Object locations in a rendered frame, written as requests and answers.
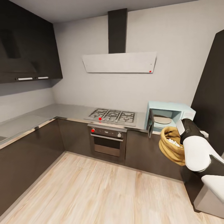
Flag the popcorn bag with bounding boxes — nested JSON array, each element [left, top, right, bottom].
[[159, 126, 186, 166]]

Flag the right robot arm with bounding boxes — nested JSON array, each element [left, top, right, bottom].
[[176, 119, 224, 204]]

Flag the microwave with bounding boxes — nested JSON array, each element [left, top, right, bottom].
[[146, 101, 196, 141]]

